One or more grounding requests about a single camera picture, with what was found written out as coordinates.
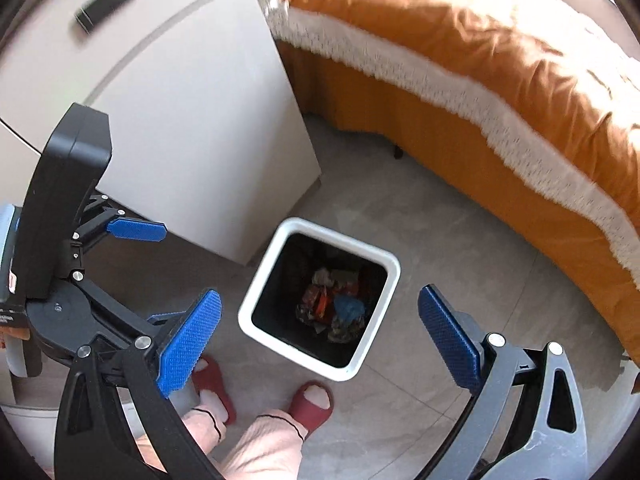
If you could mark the red slipper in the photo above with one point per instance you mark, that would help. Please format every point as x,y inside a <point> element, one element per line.
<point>209,384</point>
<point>312,405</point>

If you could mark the trash pile in bin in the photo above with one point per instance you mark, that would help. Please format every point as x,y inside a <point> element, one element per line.
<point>332,305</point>

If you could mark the white black trash bin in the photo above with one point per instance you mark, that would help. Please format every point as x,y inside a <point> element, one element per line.
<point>297,250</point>

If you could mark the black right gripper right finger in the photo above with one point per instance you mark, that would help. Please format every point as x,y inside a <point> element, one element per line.
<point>524,419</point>

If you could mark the white cabinet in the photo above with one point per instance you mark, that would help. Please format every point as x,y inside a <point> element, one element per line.
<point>207,136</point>

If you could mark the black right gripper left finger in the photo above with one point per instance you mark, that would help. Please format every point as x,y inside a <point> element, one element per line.
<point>115,419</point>

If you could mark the left red slipper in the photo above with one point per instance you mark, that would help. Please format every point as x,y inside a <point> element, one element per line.
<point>209,384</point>

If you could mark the orange bed cover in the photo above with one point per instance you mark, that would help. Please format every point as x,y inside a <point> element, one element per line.
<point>525,106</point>

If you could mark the right red slipper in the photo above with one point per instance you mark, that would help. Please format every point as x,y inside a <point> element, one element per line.
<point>312,405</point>

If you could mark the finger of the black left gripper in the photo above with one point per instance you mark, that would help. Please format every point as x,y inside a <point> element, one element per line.
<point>100,221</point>
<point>161,319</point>

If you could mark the black cabinet handle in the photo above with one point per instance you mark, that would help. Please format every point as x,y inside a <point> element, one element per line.
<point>94,12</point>

